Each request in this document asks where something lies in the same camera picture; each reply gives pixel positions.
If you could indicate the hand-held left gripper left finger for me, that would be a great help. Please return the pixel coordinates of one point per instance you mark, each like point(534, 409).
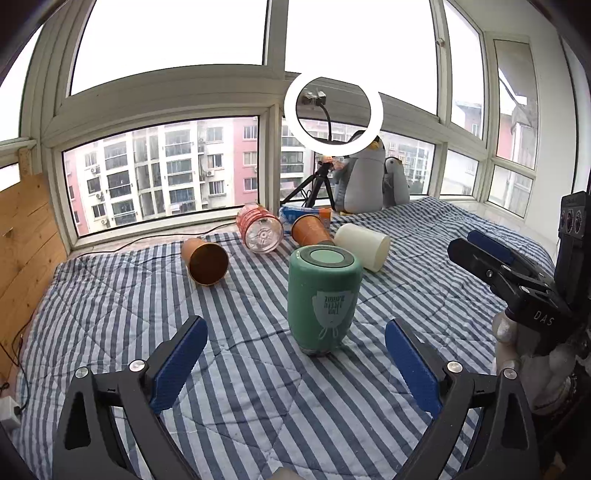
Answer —
point(178, 364)

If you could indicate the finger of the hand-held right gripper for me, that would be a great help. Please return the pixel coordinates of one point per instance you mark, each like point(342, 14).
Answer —
point(478, 261)
point(491, 245)

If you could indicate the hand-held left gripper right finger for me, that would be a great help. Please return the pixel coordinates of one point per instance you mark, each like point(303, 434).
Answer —
point(413, 369)

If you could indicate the green cup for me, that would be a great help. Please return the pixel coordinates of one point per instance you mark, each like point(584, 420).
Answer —
point(323, 300)

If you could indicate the brown paper cup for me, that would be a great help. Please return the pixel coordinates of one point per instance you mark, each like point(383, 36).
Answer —
point(311, 230)
point(207, 265)

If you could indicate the white cup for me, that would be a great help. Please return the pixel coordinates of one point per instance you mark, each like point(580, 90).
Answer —
point(364, 247)

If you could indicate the person's right hand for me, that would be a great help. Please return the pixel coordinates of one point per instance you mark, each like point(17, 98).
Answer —
point(551, 369)

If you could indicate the blue white striped blanket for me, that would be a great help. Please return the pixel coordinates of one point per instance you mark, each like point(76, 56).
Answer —
point(249, 383)

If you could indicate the small grey penguin plush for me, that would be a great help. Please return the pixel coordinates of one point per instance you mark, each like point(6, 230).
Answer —
point(396, 184)

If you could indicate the large grey penguin plush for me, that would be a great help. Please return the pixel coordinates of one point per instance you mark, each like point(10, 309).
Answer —
point(362, 180)

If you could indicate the clear plastic red-label bottle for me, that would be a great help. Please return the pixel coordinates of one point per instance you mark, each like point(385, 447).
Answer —
point(259, 228)

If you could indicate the white power adapter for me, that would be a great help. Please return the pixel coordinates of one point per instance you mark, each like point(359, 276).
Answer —
point(8, 410)

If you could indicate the black tripod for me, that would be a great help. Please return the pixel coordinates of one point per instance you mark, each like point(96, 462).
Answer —
point(318, 184)

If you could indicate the blue and white packet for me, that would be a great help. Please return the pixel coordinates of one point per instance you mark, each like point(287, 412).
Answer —
point(295, 213)

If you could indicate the wooden panel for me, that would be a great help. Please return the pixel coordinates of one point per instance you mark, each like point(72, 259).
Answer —
point(27, 249)

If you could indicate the phone holder clamp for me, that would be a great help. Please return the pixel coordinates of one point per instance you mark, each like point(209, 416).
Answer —
point(316, 98)

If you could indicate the white window frame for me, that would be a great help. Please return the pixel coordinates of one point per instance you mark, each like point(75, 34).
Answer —
point(272, 87)

